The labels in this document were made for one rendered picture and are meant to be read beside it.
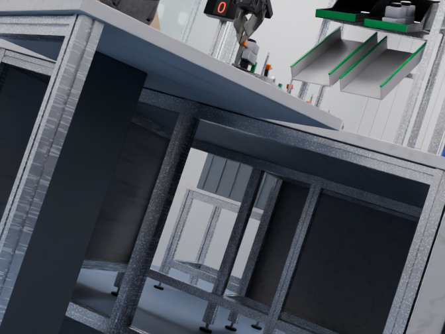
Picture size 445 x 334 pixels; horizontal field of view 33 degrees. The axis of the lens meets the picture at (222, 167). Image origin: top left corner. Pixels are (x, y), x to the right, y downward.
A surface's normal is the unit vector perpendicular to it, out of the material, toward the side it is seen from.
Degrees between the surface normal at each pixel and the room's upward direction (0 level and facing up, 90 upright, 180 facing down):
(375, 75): 45
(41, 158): 90
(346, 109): 90
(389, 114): 90
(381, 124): 90
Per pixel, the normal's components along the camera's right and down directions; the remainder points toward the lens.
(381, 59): -0.15, -0.82
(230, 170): -0.38, -0.17
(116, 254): 0.87, 0.27
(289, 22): 0.58, 0.16
